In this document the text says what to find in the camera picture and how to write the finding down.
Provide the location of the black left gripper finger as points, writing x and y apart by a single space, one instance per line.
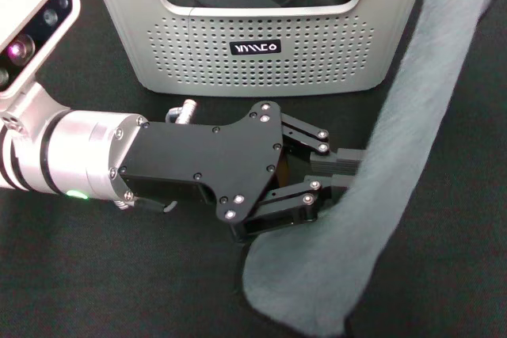
340 160

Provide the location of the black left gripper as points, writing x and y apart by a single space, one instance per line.
206 160

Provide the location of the grey towel with black edging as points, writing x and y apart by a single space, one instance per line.
396 156

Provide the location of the grey perforated plastic storage basket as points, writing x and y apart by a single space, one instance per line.
198 57

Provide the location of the black tablecloth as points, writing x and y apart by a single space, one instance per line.
119 274

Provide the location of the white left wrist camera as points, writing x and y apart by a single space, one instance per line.
35 33

